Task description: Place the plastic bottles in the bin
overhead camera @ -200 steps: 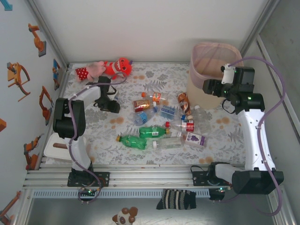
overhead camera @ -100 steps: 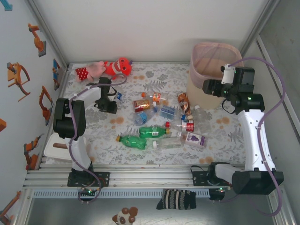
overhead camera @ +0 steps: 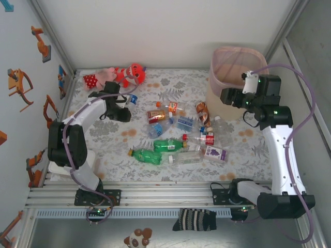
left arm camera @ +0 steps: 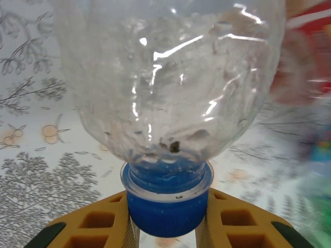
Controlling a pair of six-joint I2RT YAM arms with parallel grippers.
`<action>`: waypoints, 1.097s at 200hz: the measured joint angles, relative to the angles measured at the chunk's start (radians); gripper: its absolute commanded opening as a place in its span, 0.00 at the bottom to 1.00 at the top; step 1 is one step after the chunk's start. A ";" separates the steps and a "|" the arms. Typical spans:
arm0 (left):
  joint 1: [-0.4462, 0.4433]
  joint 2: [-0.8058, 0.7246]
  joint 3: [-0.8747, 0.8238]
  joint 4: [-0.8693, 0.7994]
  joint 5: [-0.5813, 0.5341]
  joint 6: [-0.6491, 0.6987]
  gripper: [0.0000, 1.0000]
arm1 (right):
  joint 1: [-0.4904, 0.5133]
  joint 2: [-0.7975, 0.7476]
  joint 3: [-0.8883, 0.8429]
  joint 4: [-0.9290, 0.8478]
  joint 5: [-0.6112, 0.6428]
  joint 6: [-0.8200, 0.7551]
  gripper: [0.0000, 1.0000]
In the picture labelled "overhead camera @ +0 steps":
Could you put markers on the control board green LED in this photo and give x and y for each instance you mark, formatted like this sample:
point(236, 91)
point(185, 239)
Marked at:
point(97, 211)
point(239, 213)

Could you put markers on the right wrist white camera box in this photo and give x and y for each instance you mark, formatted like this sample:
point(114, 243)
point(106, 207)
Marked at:
point(249, 84)

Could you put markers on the clear bottle round blue label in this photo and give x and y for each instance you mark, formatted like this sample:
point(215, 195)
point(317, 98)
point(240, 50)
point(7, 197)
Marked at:
point(157, 129)

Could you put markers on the white brown plush dog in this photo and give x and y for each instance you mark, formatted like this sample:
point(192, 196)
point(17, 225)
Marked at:
point(135, 240)

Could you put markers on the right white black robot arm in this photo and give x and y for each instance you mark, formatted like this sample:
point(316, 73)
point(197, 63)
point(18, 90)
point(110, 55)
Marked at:
point(282, 160)

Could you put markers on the clear bottle blue Pepsi label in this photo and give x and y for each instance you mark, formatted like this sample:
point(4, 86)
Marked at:
point(133, 99)

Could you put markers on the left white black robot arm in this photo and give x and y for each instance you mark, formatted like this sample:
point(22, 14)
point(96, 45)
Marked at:
point(67, 144)

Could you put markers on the aluminium frame post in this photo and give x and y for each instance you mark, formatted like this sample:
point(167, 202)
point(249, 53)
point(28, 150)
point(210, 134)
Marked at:
point(287, 25)
point(57, 38)

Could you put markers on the black white striped sock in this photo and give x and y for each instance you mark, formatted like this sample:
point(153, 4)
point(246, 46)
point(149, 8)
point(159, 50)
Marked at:
point(194, 219)

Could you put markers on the orange block wall sticker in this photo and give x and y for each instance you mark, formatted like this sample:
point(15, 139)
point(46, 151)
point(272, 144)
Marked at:
point(2, 138)

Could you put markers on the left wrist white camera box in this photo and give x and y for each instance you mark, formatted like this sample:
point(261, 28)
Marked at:
point(125, 101)

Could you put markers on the teal wall sticker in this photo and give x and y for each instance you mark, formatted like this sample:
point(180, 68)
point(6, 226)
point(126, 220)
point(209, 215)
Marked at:
point(9, 7)

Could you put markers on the floral leaf print tablecloth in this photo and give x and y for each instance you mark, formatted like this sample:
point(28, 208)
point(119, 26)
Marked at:
point(181, 87)

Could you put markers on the blue orange wall sticker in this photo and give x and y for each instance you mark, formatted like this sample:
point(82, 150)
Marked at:
point(61, 77)

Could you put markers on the orange robot sticker grey base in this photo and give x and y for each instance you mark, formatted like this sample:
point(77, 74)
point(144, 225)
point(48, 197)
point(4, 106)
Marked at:
point(42, 47)

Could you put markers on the clear bottle red cap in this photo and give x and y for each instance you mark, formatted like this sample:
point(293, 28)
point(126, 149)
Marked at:
point(207, 139)

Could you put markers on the orange line wall sticker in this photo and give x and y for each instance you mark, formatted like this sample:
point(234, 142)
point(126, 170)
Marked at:
point(18, 215)

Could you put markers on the soda water bottle blue cap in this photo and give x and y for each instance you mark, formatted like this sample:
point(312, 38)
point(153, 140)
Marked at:
point(184, 122)

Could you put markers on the beige pink mesh bin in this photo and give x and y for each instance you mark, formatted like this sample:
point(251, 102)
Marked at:
point(214, 103)

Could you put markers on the green plastic soda bottle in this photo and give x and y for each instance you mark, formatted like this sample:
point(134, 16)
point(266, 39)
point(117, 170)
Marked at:
point(150, 157)
point(165, 145)

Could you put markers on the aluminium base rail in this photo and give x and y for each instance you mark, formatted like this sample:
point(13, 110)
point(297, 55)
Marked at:
point(165, 196)

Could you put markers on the pink plush polka dot toy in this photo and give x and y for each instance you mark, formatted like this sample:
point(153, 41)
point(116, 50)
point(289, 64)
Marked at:
point(90, 81)

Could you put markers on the bottle purple grape label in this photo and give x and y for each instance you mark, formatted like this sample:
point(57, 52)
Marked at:
point(216, 153)

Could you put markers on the bottle red gold label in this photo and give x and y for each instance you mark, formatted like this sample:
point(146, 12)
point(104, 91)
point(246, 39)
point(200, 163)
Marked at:
point(156, 116)

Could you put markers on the orange frame-shaped wall sticker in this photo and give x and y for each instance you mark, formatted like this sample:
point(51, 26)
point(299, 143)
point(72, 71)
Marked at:
point(15, 82)

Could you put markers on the crumpled brown coffee bottle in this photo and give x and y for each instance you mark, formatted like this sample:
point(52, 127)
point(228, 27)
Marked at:
point(202, 112)

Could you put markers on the red plush dinosaur toy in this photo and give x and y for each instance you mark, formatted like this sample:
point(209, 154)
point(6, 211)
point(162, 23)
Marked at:
point(132, 75)

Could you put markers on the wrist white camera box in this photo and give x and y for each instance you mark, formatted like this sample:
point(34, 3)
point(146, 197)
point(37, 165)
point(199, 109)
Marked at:
point(249, 84)
point(125, 101)

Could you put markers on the clear bottle white cap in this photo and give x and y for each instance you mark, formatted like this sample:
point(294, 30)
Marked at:
point(221, 127)
point(187, 157)

